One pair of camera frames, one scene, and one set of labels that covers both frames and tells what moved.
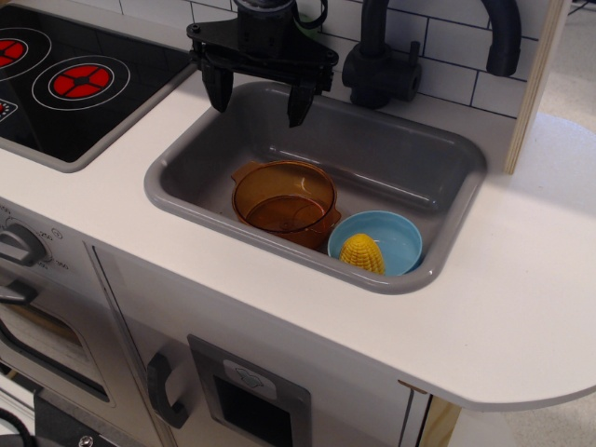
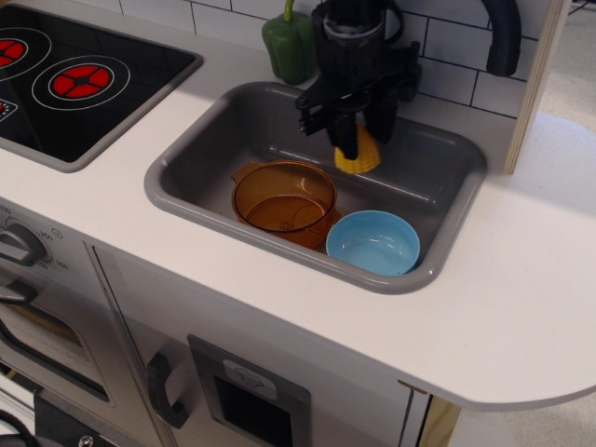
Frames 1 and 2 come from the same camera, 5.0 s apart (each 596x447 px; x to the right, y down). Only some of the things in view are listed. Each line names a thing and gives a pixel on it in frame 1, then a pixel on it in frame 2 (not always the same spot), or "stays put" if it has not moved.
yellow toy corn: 361,250 → 367,157
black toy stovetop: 71,93 stays put
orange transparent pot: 292,201 stays put
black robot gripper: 264,39 → 360,72
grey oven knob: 19,244 stays put
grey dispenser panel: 251,401 stays put
